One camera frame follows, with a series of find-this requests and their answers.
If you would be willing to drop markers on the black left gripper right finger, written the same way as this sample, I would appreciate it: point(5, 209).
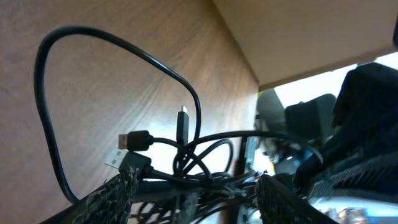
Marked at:
point(278, 205)

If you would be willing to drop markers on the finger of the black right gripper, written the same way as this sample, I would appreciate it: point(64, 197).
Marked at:
point(367, 101)

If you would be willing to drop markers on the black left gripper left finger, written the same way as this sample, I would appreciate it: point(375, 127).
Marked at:
point(110, 203)

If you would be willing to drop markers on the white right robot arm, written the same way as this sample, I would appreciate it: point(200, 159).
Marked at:
point(372, 166)

